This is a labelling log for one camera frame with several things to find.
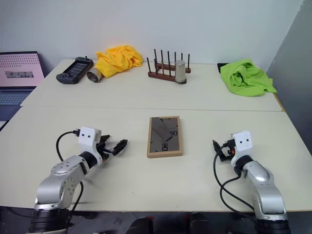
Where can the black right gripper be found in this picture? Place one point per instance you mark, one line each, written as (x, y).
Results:
(227, 150)

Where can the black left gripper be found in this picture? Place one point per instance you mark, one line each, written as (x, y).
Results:
(105, 150)

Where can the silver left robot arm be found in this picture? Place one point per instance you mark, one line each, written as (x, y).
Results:
(65, 179)

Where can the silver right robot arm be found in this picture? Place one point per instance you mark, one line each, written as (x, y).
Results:
(264, 187)

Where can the laptop with pink screen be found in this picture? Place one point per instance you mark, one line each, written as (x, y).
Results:
(17, 73)

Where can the short steel cup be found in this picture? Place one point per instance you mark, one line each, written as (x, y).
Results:
(94, 76)

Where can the green cloth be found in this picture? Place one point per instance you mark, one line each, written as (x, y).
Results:
(246, 78)

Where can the black handheld game console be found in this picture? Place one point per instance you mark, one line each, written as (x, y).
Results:
(74, 69)

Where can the yellow cloth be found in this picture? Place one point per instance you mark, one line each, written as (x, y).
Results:
(118, 59)

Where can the flat black object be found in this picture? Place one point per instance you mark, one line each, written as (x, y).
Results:
(220, 65)

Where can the brown wooden peg rack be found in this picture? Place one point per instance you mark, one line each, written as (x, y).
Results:
(162, 69)

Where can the dark rounded shape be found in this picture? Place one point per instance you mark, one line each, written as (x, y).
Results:
(141, 226)

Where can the tall steel cup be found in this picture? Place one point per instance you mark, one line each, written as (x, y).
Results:
(180, 72)

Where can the grey partition panel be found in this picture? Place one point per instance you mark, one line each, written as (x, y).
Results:
(295, 61)

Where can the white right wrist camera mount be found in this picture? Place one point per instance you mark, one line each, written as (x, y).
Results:
(242, 146)

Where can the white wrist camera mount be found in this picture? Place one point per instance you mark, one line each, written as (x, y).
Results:
(87, 141)
(242, 146)

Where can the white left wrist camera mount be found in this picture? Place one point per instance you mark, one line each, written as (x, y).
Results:
(87, 141)

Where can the wooden picture frame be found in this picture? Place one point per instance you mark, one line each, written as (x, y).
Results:
(165, 137)

